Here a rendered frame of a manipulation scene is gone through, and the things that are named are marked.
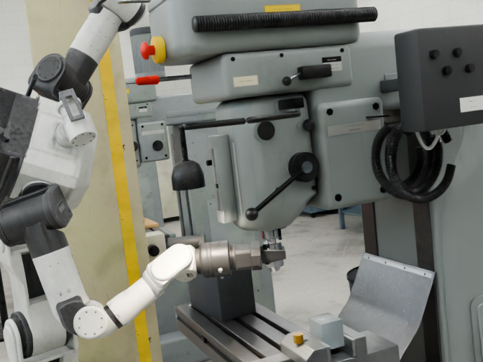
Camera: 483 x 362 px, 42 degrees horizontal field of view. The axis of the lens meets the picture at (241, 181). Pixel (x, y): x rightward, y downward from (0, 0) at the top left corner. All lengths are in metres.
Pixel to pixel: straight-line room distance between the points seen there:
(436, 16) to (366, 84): 5.92
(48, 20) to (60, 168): 1.66
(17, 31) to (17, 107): 8.88
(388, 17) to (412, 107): 6.80
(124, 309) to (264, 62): 0.67
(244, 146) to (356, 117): 0.28
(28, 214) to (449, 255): 1.03
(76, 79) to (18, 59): 8.71
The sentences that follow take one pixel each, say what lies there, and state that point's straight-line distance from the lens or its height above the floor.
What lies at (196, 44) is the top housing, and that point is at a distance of 1.38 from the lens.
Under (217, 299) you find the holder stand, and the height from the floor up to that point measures 1.05.
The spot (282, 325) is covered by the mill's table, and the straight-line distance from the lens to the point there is 1.85.
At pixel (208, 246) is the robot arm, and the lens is 1.58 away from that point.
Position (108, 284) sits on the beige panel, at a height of 0.82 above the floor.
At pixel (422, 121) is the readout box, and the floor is 1.54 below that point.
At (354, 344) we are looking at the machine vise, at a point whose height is 1.08.
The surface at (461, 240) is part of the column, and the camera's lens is 1.68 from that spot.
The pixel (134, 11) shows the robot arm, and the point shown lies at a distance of 1.87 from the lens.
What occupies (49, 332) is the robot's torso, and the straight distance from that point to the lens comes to 2.01.
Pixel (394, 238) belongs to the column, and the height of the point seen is 1.21.
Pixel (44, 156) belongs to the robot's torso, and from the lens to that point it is 1.64.
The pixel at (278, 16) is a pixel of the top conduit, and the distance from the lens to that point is 1.42.
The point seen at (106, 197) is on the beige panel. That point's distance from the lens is 3.21.
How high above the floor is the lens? 1.60
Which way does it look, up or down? 6 degrees down
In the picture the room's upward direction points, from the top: 7 degrees counter-clockwise
